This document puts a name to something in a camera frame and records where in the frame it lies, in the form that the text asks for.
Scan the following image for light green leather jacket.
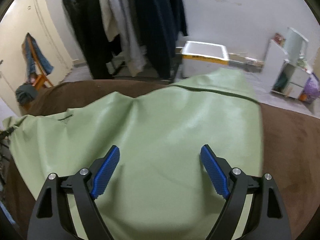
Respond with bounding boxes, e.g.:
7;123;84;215
3;68;263;239

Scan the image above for brown bed blanket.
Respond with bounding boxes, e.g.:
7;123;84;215
13;80;319;237

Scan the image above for dark green garment on chair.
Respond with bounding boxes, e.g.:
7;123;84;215
15;83;38;106

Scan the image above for orange wooden chair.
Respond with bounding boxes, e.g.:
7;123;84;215
22;45;54;90

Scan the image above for white small cabinet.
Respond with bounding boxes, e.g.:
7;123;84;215
260;40;311;99

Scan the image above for white foam box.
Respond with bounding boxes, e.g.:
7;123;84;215
181;41;229;77

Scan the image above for purple bag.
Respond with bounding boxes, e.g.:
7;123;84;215
299;73;319;104

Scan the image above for grey hanging garment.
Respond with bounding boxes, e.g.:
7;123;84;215
109;0;146;77

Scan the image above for blue jeans on chair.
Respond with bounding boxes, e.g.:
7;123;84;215
22;33;54;79

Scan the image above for cream hanging garment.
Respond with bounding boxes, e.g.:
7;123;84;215
99;0;119;42

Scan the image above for dark navy hanging coat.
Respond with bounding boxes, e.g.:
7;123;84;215
129;0;188;79

